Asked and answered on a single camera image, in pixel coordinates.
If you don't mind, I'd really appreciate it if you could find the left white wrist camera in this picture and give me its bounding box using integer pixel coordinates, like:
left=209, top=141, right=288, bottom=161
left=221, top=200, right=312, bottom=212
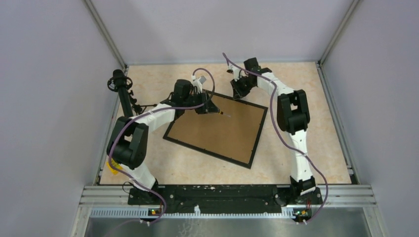
left=191, top=75, right=207, bottom=93

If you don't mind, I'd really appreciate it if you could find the white slotted cable duct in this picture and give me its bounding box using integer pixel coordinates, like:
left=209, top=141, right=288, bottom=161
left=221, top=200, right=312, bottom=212
left=90, top=206, right=295, bottom=219

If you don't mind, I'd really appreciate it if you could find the black picture frame brown backing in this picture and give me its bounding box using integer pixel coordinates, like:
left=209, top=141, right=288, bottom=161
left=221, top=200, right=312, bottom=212
left=163, top=93, right=268, bottom=169

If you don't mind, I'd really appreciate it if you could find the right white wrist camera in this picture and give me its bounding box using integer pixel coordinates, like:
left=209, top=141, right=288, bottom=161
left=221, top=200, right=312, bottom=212
left=227, top=64, right=242, bottom=80

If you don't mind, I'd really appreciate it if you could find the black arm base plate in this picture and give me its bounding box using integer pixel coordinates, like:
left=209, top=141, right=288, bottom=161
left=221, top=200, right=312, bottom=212
left=128, top=184, right=323, bottom=206

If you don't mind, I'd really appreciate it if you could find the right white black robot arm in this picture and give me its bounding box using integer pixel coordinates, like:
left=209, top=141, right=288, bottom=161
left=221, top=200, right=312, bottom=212
left=226, top=58, right=316, bottom=203

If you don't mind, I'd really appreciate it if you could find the yellow handled screwdriver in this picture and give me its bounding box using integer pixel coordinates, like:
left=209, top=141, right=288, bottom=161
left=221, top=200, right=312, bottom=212
left=219, top=111, right=231, bottom=118

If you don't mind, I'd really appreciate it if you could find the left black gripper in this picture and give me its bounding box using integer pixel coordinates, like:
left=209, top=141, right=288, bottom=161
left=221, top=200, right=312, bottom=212
left=183, top=89, right=220, bottom=114

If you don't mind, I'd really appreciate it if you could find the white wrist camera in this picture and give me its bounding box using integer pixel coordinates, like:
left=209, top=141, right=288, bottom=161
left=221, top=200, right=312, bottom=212
left=191, top=75, right=207, bottom=93
left=227, top=64, right=242, bottom=80

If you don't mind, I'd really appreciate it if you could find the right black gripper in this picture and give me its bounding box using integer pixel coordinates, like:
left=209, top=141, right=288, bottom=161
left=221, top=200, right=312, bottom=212
left=230, top=76, right=255, bottom=101

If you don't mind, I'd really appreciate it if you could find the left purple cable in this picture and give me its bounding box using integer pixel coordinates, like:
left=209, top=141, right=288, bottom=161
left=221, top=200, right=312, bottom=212
left=108, top=68, right=216, bottom=226

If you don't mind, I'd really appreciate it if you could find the aluminium front rail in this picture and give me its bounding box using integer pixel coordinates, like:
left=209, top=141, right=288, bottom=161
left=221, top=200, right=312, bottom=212
left=79, top=185, right=377, bottom=207

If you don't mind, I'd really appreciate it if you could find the black microphone orange tip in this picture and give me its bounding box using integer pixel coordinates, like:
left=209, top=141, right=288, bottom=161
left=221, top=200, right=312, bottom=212
left=107, top=69, right=133, bottom=117

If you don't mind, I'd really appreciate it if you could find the purple cable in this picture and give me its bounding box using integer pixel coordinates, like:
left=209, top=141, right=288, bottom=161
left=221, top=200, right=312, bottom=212
left=108, top=68, right=216, bottom=226
left=222, top=52, right=329, bottom=225

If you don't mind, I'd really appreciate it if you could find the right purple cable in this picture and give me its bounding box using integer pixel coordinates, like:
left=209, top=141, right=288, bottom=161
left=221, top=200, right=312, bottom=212
left=222, top=52, right=329, bottom=225

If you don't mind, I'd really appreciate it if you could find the yellow screw bit box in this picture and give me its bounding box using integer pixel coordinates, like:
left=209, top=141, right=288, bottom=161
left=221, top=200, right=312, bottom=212
left=106, top=159, right=123, bottom=175

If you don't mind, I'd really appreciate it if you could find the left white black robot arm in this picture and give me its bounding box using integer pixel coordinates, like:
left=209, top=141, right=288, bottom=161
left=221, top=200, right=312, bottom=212
left=107, top=76, right=220, bottom=204

